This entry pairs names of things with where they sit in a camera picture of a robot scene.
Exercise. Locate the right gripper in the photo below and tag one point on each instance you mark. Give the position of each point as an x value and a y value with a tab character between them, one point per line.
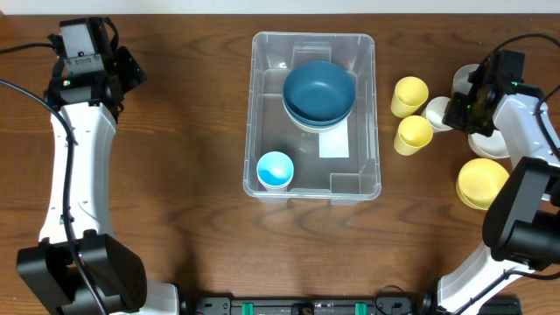
451	115

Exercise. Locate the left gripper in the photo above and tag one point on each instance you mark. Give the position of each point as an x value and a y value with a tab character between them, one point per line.
132	72

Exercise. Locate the blue bowl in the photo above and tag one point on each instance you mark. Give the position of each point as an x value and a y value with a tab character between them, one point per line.
319	90
315	124

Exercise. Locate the cream bowl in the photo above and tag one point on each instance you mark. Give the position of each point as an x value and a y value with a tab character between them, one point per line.
312	129

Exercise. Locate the light blue cup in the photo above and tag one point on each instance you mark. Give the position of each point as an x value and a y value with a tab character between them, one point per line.
275	169

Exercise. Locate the pink cup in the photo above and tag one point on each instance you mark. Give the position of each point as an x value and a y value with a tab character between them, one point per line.
276	189

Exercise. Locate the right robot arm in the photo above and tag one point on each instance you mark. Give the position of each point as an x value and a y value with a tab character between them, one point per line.
518	239

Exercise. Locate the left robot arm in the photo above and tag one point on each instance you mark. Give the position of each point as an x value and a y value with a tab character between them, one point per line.
78	266

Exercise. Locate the white label in container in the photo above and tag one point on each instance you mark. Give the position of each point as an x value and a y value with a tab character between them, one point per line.
334	143

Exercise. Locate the clear plastic container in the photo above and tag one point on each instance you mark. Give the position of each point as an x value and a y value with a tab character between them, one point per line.
343	181

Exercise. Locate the grey bowl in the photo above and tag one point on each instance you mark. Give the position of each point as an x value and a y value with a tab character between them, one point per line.
460	82

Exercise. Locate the cream cup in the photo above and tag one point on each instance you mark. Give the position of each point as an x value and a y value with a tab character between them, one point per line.
434	113

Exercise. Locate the white bowl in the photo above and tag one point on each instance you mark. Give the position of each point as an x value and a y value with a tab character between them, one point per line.
492	147

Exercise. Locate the yellow cup near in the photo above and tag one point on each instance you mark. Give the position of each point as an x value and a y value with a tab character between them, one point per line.
413	133

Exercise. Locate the yellow cup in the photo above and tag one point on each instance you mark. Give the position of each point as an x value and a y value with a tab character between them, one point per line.
409	95
413	133

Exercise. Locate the yellow cup far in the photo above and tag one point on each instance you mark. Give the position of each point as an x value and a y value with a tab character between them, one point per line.
409	95

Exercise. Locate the yellow bowl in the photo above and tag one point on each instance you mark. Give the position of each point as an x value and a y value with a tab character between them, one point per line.
479	182

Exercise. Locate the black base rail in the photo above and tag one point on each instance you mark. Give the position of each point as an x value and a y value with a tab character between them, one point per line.
390	304

